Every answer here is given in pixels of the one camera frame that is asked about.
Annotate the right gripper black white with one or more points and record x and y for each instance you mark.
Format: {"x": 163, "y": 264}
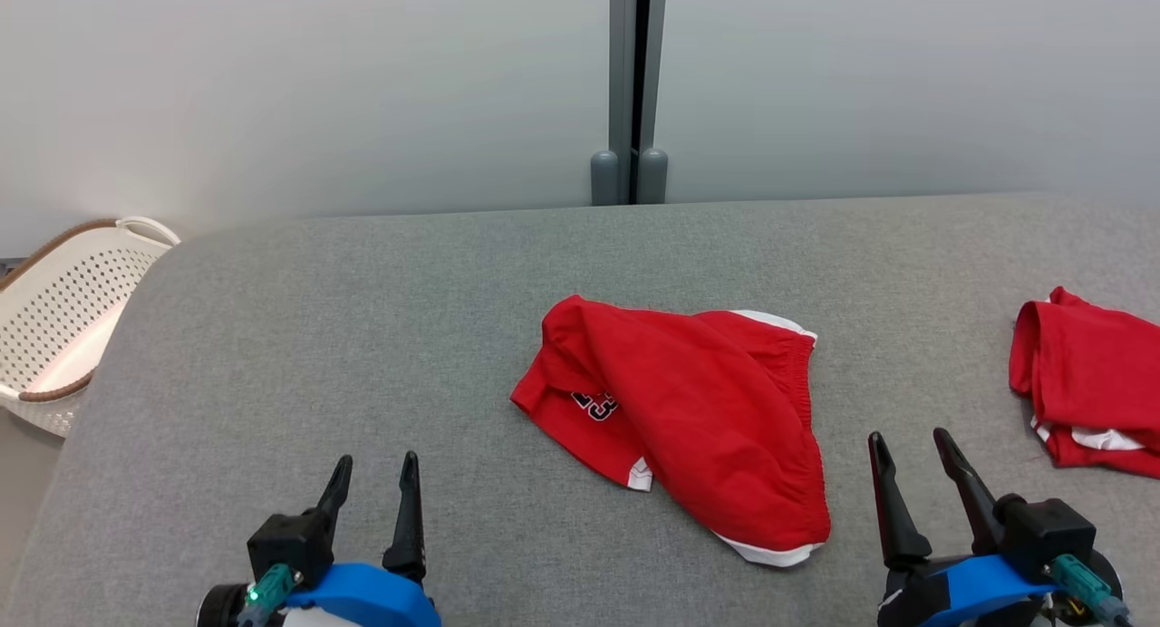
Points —
{"x": 1092, "y": 600}

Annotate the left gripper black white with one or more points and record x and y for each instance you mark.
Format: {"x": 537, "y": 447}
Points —
{"x": 222, "y": 607}

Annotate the red white striped T-shirt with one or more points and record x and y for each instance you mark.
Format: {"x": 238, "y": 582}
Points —
{"x": 1097, "y": 382}

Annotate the red shorts with white trim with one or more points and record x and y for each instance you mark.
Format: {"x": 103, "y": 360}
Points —
{"x": 698, "y": 409}

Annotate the white perforated laundry basket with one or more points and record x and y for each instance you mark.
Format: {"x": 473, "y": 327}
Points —
{"x": 63, "y": 319}

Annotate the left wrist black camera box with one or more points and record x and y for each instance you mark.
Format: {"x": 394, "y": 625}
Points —
{"x": 292, "y": 545}

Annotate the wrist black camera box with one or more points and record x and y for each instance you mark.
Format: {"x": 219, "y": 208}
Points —
{"x": 1047, "y": 532}
{"x": 292, "y": 545}

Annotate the left blue camera mount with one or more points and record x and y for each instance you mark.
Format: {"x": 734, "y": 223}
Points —
{"x": 372, "y": 600}

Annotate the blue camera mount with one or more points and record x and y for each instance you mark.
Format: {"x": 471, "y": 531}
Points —
{"x": 372, "y": 600}
{"x": 970, "y": 591}

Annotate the right blue camera mount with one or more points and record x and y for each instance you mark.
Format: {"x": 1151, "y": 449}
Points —
{"x": 970, "y": 591}

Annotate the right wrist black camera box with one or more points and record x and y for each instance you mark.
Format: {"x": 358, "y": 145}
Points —
{"x": 1047, "y": 532}

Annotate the grey partition post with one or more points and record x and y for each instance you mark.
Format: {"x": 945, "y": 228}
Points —
{"x": 628, "y": 83}

